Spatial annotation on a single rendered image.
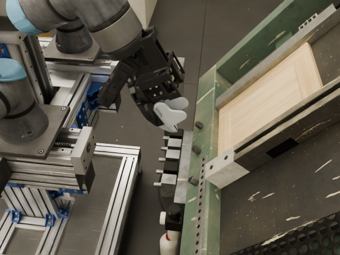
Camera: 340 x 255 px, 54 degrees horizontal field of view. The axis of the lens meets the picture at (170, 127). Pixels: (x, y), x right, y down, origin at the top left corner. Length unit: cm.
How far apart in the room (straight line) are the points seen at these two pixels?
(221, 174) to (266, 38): 64
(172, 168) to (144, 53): 81
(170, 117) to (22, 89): 52
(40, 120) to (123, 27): 63
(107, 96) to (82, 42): 84
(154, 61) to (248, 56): 97
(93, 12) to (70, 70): 101
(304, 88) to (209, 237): 50
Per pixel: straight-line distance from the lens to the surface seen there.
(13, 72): 99
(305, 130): 92
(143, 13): 362
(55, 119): 114
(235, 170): 103
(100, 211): 188
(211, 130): 124
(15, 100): 101
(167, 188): 128
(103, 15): 51
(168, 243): 180
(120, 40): 52
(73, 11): 53
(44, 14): 56
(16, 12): 60
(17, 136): 109
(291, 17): 143
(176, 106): 64
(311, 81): 105
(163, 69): 55
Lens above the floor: 178
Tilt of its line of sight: 45 degrees down
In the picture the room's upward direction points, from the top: straight up
